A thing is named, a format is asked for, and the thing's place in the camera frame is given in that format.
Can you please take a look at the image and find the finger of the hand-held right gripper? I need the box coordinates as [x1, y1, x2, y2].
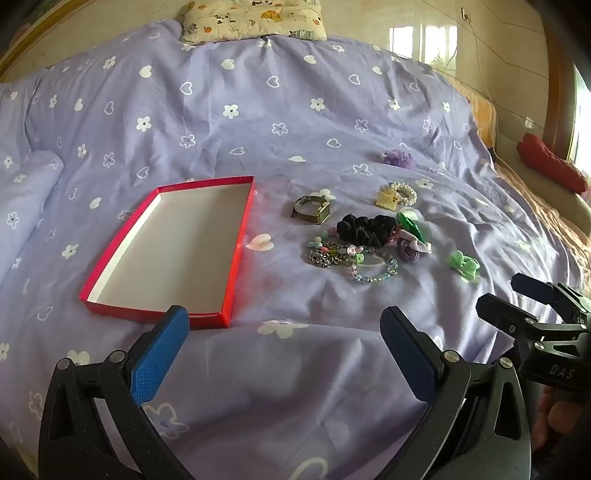
[511, 272, 591, 324]
[476, 293, 550, 337]

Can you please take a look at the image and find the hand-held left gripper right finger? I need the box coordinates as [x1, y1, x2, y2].
[379, 305, 533, 480]

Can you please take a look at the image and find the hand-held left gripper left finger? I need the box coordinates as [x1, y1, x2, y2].
[38, 305, 195, 480]

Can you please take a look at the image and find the light green bow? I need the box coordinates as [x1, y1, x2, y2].
[446, 250, 481, 281]

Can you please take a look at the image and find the clear crystal bead bracelet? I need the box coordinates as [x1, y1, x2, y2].
[349, 256, 399, 284]

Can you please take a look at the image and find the purple hair tie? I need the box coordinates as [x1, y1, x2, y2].
[395, 231, 433, 263]

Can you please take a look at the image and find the red shallow box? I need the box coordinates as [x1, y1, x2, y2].
[79, 175, 256, 330]

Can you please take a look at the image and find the green hair tie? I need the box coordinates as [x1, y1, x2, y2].
[396, 210, 426, 241]

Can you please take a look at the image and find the black scrunchie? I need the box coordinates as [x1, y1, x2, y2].
[336, 213, 399, 248]

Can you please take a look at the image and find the chunky colourful bead bracelet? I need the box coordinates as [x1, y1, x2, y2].
[308, 225, 370, 260]

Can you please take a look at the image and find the yellow hair claw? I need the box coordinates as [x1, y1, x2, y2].
[375, 186, 400, 211]

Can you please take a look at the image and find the person's right hand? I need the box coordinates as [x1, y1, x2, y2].
[530, 385, 588, 452]

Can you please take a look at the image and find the orange bed sheet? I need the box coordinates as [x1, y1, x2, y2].
[441, 74, 591, 296]

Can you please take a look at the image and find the red cushion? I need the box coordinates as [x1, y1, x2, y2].
[516, 133, 590, 195]

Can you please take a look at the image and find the purple flower scrunchie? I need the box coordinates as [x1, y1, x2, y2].
[381, 148, 415, 167]

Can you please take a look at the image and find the purple floral blanket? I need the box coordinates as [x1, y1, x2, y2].
[0, 19, 585, 480]

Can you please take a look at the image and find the cartoon print pillow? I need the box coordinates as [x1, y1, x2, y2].
[180, 0, 328, 45]

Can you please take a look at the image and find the silver chain bracelet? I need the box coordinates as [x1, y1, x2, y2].
[308, 249, 346, 268]

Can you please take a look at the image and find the pearl bracelet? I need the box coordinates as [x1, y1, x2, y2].
[389, 181, 419, 207]

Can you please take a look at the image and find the wooden door frame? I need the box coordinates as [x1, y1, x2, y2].
[541, 0, 583, 163]

